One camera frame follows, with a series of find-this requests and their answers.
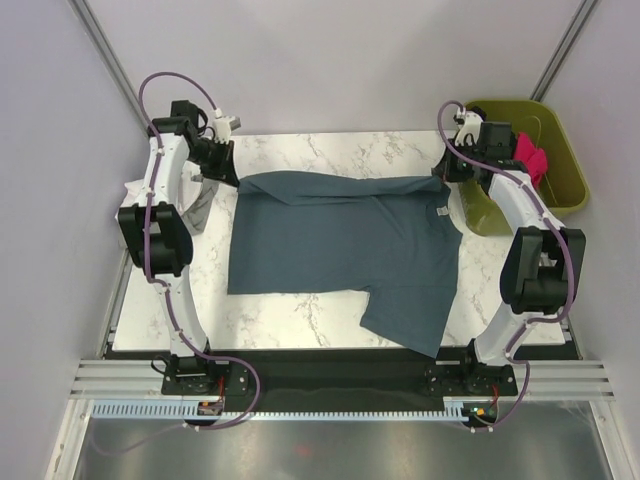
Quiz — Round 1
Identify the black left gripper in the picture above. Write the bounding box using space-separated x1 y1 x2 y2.
186 139 239 189

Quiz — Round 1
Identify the blue-grey t-shirt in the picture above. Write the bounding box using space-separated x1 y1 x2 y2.
227 171 462 358

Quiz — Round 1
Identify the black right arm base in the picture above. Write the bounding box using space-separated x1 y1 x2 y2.
425 363 518 397

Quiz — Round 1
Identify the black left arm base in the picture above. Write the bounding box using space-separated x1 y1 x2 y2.
161 355 253 397

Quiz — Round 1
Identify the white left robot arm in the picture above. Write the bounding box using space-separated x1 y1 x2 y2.
117 100 239 358

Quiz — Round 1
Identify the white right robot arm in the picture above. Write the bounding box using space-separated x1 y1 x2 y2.
432 109 586 394

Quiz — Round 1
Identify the pink t-shirt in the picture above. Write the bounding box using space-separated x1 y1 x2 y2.
513 132 548 188

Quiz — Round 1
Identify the olive green plastic bin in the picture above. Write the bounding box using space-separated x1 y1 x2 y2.
459 99 589 236

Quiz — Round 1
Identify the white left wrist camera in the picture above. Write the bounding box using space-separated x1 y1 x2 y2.
210 108 241 144

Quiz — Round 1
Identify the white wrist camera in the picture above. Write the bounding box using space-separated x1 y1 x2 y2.
210 108 241 144
453 108 484 147

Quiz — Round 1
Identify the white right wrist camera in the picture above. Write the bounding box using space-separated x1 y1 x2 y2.
453 108 484 147

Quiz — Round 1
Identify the left aluminium corner post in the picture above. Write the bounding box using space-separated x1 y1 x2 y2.
68 0 148 143

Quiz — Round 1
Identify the aluminium corner post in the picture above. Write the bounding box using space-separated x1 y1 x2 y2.
68 0 148 143
529 0 601 102

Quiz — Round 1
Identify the right aluminium corner post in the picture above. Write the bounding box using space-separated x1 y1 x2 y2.
529 0 601 102

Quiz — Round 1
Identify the aluminium frame rail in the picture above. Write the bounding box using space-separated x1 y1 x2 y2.
71 360 614 401

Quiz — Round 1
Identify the light blue cable duct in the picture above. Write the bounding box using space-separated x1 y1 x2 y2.
91 400 496 422

